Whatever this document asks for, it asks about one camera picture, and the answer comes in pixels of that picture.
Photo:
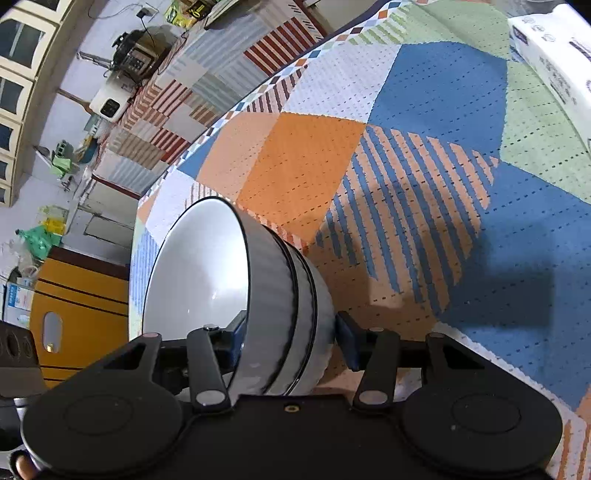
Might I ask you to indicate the black pressure cooker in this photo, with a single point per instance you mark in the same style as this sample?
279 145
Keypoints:
136 53

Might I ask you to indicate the white kitchen appliance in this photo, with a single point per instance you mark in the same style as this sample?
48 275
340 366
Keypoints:
111 104

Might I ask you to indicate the yellow wooden cabinet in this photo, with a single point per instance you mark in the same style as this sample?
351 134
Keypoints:
78 314

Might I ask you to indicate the striped patchwork sofa cover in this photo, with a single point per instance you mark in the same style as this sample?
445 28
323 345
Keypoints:
198 92

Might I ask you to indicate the patchwork tablecloth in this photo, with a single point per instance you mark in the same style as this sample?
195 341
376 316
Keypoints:
415 138

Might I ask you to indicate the green plastic bag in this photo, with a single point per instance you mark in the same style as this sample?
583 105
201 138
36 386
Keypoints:
34 242

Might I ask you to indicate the yellow green boxes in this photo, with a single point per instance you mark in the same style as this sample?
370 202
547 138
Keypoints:
189 11

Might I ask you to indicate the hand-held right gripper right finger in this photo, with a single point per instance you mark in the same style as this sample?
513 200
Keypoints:
348 339

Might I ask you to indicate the white ribbed bowl black rim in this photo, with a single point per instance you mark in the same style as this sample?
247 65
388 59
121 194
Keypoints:
304 323
324 323
198 286

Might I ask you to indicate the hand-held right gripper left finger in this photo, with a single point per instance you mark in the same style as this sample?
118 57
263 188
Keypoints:
233 341

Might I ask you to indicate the white tissue pack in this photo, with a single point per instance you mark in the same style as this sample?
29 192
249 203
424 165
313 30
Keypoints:
554 60

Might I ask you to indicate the cream framed window cabinets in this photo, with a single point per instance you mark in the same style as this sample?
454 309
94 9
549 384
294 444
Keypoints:
23 69

